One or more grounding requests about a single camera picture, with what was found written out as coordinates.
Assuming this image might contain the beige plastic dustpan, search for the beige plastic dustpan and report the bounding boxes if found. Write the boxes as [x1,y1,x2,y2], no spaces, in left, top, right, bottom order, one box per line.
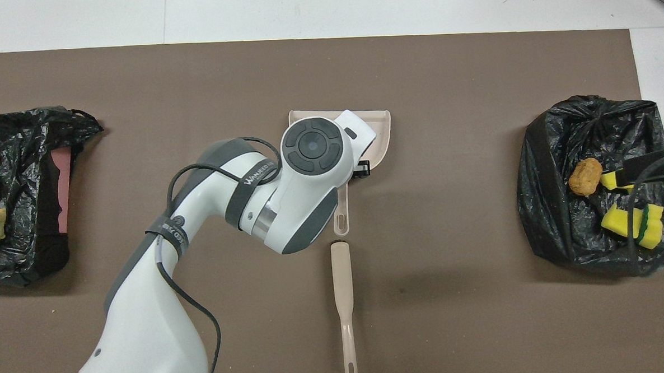
[287,106,396,238]

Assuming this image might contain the beige brush with black bristles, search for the beige brush with black bristles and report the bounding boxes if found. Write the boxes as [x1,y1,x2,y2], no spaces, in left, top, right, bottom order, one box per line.
[329,239,360,373]

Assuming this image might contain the brown bread roll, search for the brown bread roll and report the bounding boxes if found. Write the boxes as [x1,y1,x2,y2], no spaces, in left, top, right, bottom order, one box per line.
[567,157,604,197]

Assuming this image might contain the yellow sponge piece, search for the yellow sponge piece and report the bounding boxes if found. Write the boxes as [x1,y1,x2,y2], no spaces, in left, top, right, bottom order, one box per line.
[634,203,664,250]
[599,169,635,193]
[600,203,644,240]

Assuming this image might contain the black bag lined bin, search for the black bag lined bin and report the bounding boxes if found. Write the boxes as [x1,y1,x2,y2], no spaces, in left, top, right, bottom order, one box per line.
[512,92,664,274]

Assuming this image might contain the pink plastic bin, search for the pink plastic bin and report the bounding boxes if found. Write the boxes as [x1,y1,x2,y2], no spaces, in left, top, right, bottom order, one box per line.
[50,146,77,236]

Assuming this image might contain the loose black trash bag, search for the loose black trash bag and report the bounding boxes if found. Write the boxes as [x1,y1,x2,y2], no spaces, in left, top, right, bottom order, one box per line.
[0,104,111,287]

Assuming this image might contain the brown table mat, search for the brown table mat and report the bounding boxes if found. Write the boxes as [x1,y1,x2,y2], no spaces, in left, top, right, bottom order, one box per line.
[0,22,664,373]

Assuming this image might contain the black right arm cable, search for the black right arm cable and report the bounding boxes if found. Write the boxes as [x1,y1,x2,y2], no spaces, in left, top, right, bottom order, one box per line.
[611,148,664,280]

